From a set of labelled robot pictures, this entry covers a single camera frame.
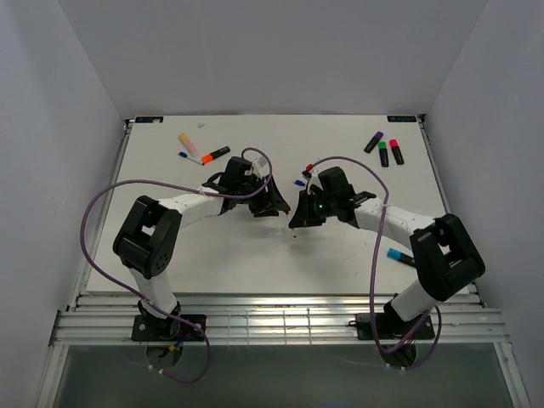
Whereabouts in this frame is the purple cap black highlighter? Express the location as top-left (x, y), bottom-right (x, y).
top-left (364, 131), bottom-right (383, 154)

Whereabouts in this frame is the aluminium frame rail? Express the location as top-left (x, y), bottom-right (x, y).
top-left (51, 288), bottom-right (510, 346)

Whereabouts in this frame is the right blue corner label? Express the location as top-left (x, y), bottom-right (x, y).
top-left (387, 115), bottom-right (417, 123)

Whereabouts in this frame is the small blue cap white marker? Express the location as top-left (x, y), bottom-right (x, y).
top-left (178, 151), bottom-right (205, 166)

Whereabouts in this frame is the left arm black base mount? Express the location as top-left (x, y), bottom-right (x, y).
top-left (131, 301), bottom-right (204, 343)

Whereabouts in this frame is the pink cap black highlighter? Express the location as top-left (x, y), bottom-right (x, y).
top-left (389, 139), bottom-right (405, 166)

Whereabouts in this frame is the blue corner label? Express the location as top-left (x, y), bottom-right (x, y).
top-left (134, 116), bottom-right (164, 124)
top-left (387, 115), bottom-right (417, 123)

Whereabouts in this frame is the light blue cap black highlighter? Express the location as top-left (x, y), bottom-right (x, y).
top-left (387, 248), bottom-right (416, 267)

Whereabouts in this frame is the green cap black highlighter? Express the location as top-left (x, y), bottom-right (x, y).
top-left (378, 141), bottom-right (389, 167)

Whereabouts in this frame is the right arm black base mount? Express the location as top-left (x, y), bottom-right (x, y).
top-left (348, 313), bottom-right (435, 340)

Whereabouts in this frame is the peach pastel highlighter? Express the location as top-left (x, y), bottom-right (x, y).
top-left (178, 133), bottom-right (198, 157)

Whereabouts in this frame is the left blue corner label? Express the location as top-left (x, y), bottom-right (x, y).
top-left (134, 116), bottom-right (164, 124)

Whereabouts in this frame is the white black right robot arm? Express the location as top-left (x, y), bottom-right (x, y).
top-left (289, 167), bottom-right (485, 337)

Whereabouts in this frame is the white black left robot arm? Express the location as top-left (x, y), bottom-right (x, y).
top-left (113, 156), bottom-right (291, 340)

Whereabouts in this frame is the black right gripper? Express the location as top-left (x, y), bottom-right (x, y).
top-left (289, 190), bottom-right (337, 228)

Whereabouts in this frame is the orange cap black highlighter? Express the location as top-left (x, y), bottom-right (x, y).
top-left (201, 146), bottom-right (230, 164)

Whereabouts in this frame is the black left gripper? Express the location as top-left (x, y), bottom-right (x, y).
top-left (236, 174), bottom-right (291, 218)

